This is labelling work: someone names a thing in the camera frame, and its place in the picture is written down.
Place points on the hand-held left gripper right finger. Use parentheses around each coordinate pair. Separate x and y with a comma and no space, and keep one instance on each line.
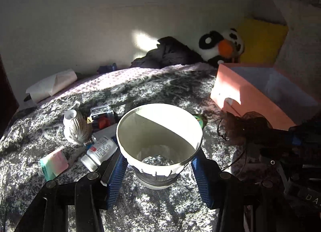
(203,179)

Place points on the black mesh hair net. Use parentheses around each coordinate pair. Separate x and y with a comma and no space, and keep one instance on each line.
(240,128)

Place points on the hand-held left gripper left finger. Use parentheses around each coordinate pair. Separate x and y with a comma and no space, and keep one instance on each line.
(115,174)

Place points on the white flat box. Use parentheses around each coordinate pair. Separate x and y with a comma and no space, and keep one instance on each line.
(106,131)

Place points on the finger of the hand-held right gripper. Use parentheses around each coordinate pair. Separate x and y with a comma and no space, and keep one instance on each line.
(272,155)
(278,135)

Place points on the dark crumpled cloth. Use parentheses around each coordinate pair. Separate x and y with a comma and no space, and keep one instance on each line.
(170,54)

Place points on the small green object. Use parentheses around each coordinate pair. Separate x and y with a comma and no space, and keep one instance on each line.
(202,120)

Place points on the small blue object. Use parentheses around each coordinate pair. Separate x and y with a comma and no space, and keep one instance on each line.
(107,68)

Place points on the white rolled paper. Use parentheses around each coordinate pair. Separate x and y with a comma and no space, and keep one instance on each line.
(52,84)

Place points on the white ribbed vase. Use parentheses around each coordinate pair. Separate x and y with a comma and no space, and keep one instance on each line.
(76,128)

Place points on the yellow pillow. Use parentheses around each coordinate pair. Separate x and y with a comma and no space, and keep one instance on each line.
(260,41)

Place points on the dark wooden furniture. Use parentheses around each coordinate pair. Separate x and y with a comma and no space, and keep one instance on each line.
(7,96)

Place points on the pink cardboard box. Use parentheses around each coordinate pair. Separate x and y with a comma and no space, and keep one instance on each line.
(253,89)

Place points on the black white penguin plush toy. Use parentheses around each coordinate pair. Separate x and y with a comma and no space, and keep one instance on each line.
(220,46)

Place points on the pink green packet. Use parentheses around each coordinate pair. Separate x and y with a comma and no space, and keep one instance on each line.
(54,164)

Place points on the white plastic cup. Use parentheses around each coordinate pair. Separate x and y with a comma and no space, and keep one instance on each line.
(150,131)

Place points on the white pill bottle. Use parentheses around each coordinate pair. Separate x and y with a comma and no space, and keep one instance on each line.
(100,150)

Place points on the clear plastic toy box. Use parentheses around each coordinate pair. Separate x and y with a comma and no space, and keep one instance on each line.
(102,118)

